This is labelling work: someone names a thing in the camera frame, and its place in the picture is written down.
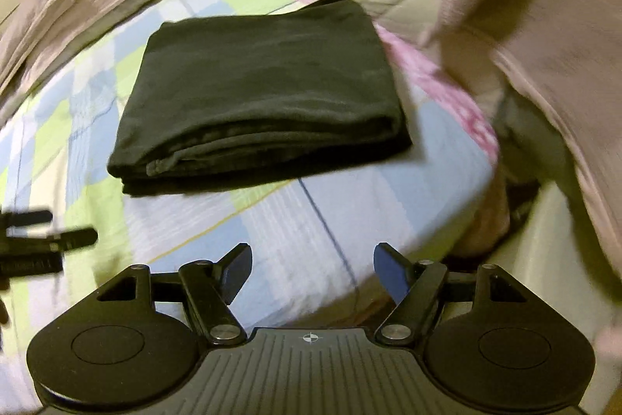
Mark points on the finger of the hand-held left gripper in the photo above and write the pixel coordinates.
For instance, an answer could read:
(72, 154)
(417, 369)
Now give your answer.
(68, 239)
(26, 218)

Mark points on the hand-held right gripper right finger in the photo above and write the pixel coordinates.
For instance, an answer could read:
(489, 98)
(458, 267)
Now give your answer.
(388, 271)

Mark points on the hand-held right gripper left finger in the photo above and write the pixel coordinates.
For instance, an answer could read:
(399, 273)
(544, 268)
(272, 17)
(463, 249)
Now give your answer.
(238, 269)

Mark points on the black garment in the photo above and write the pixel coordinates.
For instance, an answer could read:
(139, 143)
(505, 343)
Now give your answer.
(252, 104)

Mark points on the checked bedsheet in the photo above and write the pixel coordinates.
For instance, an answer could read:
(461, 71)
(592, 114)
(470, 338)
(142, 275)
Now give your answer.
(301, 220)

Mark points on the pale pink towel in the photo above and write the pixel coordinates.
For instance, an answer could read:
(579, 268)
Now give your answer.
(39, 21)

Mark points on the pale pink cloth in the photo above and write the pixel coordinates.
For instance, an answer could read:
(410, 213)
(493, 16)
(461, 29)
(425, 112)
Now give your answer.
(549, 31)

